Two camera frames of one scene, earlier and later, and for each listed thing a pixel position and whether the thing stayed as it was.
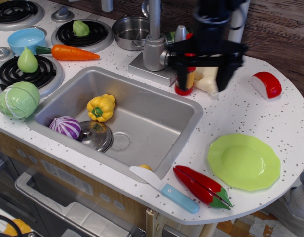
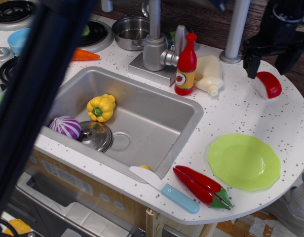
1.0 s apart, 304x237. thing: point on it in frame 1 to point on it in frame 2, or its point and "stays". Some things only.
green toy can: [170, 36] stays
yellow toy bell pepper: [100, 108] stays
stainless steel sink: [151, 122] stays
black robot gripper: [209, 46] to [279, 32]
